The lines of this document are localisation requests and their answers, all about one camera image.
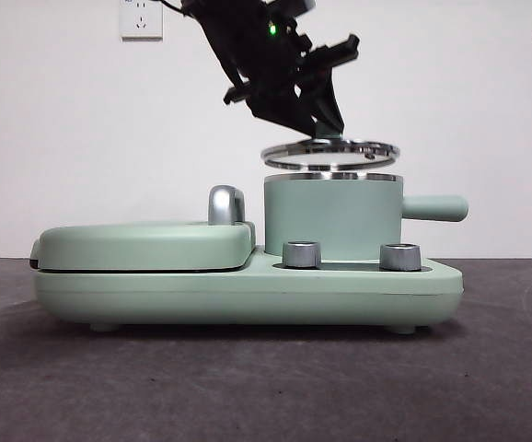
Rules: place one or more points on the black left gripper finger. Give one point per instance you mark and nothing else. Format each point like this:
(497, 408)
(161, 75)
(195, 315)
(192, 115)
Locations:
(330, 108)
(282, 110)

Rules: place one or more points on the glass pot lid green knob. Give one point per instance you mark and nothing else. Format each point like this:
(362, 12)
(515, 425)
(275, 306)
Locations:
(321, 148)

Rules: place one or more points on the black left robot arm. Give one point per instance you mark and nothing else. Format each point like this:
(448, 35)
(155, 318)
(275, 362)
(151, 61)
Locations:
(247, 46)

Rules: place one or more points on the silver control knob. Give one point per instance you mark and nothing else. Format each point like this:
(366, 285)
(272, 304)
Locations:
(400, 257)
(301, 254)

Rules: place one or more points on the mint green breakfast machine base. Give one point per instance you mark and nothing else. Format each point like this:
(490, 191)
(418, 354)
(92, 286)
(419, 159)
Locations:
(247, 294)

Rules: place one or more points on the mint green griddle cover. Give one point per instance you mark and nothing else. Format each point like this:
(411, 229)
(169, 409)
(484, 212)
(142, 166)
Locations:
(142, 246)

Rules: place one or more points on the white wall socket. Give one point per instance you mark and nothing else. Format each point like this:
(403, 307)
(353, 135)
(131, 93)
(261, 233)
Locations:
(139, 23)

